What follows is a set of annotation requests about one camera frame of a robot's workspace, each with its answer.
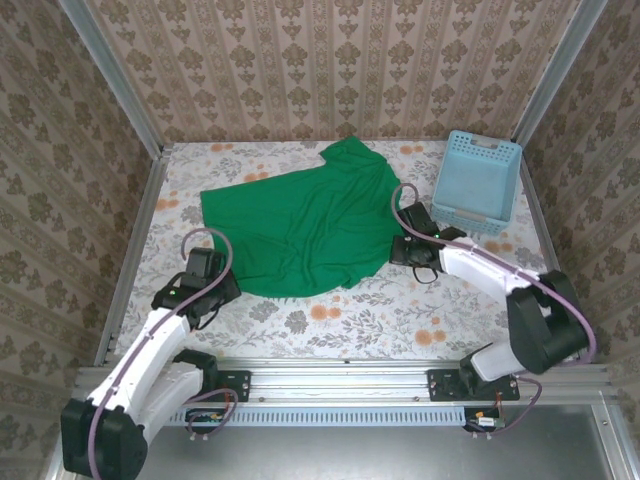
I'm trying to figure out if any green t-shirt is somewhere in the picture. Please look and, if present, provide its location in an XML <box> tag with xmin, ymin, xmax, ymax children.
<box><xmin>199</xmin><ymin>135</ymin><xmax>404</xmax><ymax>300</ymax></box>

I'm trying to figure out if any light blue perforated plastic basket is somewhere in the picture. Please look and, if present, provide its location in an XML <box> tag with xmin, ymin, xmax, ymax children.
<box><xmin>430</xmin><ymin>129</ymin><xmax>524</xmax><ymax>236</ymax></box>

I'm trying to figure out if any floral patterned tablecloth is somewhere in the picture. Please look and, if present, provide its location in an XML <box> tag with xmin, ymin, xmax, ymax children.
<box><xmin>115</xmin><ymin>139</ymin><xmax>574</xmax><ymax>362</ymax></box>

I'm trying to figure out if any grey sheet metal panel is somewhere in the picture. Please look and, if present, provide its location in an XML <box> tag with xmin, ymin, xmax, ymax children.
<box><xmin>74</xmin><ymin>423</ymin><xmax>611</xmax><ymax>480</ymax></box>

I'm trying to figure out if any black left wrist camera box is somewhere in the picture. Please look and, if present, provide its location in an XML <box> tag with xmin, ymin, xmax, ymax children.
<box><xmin>184</xmin><ymin>246</ymin><xmax>227</xmax><ymax>279</ymax></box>

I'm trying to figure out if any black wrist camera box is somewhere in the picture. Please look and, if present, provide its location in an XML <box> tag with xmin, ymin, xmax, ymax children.
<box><xmin>184</xmin><ymin>246</ymin><xmax>227</xmax><ymax>279</ymax></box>
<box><xmin>399</xmin><ymin>202</ymin><xmax>437</xmax><ymax>236</ymax></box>

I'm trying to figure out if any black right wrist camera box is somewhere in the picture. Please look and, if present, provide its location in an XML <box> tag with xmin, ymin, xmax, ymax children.
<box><xmin>399</xmin><ymin>202</ymin><xmax>437</xmax><ymax>236</ymax></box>

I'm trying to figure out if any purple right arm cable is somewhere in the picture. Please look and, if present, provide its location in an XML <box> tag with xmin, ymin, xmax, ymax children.
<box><xmin>391</xmin><ymin>182</ymin><xmax>599</xmax><ymax>441</ymax></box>

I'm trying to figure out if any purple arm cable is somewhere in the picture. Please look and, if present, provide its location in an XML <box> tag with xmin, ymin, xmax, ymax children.
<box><xmin>391</xmin><ymin>182</ymin><xmax>599</xmax><ymax>441</ymax></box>
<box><xmin>85</xmin><ymin>227</ymin><xmax>240</xmax><ymax>479</ymax></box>

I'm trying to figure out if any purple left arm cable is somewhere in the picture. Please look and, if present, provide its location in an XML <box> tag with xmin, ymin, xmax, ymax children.
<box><xmin>85</xmin><ymin>227</ymin><xmax>240</xmax><ymax>479</ymax></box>

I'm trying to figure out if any aluminium table side rail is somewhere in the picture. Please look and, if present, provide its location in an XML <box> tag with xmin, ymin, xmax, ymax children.
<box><xmin>519</xmin><ymin>144</ymin><xmax>564</xmax><ymax>274</ymax></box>
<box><xmin>94</xmin><ymin>144</ymin><xmax>174</xmax><ymax>366</ymax></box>

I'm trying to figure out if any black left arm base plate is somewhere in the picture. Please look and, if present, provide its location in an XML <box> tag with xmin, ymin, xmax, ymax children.
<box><xmin>199</xmin><ymin>368</ymin><xmax>252</xmax><ymax>402</ymax></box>

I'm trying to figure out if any small circuit board with wires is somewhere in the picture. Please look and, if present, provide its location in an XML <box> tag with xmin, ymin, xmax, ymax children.
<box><xmin>185</xmin><ymin>407</ymin><xmax>226</xmax><ymax>434</ymax></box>
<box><xmin>463</xmin><ymin>407</ymin><xmax>506</xmax><ymax>433</ymax></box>

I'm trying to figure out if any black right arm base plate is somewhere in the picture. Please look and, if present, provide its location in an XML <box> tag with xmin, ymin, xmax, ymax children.
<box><xmin>427</xmin><ymin>368</ymin><xmax>521</xmax><ymax>402</ymax></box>

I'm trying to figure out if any long aluminium base rail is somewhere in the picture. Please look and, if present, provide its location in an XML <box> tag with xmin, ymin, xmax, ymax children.
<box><xmin>74</xmin><ymin>357</ymin><xmax>616</xmax><ymax>404</ymax></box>

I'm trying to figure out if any white slotted cable duct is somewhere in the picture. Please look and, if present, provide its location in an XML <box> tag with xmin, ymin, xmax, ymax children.
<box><xmin>164</xmin><ymin>403</ymin><xmax>469</xmax><ymax>427</ymax></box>

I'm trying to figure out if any aluminium frame corner post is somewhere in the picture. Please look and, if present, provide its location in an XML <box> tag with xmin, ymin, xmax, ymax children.
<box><xmin>57</xmin><ymin>0</ymin><xmax>167</xmax><ymax>157</ymax></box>
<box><xmin>510</xmin><ymin>0</ymin><xmax>609</xmax><ymax>147</ymax></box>

